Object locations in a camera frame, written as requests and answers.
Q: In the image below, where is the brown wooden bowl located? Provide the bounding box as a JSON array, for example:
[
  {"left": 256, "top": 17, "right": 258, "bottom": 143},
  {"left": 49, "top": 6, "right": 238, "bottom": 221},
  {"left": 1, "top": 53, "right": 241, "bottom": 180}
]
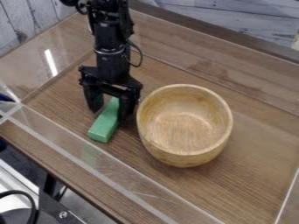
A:
[{"left": 136, "top": 84, "right": 233, "bottom": 168}]

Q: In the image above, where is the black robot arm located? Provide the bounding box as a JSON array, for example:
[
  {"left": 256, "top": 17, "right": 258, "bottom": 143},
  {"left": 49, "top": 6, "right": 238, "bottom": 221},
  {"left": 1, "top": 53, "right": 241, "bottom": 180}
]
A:
[{"left": 59, "top": 0, "right": 142, "bottom": 123}]

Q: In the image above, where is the green rectangular block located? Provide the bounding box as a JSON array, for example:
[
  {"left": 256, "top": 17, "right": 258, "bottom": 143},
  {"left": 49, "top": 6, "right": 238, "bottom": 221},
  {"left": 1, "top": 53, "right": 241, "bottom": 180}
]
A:
[{"left": 87, "top": 97, "right": 118, "bottom": 143}]

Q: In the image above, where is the blue object at left edge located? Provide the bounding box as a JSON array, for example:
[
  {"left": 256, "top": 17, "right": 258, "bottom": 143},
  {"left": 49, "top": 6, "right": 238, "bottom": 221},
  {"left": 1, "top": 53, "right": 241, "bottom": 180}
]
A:
[{"left": 0, "top": 93, "right": 14, "bottom": 102}]

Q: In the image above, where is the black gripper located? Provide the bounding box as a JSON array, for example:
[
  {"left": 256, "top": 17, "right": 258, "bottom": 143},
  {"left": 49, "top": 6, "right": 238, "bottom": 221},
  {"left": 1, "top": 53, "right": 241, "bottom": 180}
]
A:
[{"left": 77, "top": 47, "right": 145, "bottom": 127}]

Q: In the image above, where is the black table leg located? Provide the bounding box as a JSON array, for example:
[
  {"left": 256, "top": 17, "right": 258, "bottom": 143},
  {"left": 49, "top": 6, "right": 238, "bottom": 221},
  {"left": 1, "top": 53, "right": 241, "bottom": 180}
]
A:
[{"left": 42, "top": 174, "right": 57, "bottom": 197}]

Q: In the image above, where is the black cable loop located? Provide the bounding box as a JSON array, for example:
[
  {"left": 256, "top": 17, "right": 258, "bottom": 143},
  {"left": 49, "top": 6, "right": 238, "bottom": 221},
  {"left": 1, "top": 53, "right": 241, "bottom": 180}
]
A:
[{"left": 0, "top": 189, "right": 39, "bottom": 224}]

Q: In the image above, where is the black metal base plate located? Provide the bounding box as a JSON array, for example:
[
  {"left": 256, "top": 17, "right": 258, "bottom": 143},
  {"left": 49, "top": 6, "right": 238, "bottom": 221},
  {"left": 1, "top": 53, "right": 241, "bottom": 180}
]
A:
[{"left": 35, "top": 191, "right": 86, "bottom": 224}]

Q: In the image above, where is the clear acrylic tray wall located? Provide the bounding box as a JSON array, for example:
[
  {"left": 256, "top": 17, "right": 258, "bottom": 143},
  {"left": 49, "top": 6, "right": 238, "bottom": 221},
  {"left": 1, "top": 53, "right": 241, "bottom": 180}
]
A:
[{"left": 0, "top": 3, "right": 299, "bottom": 224}]

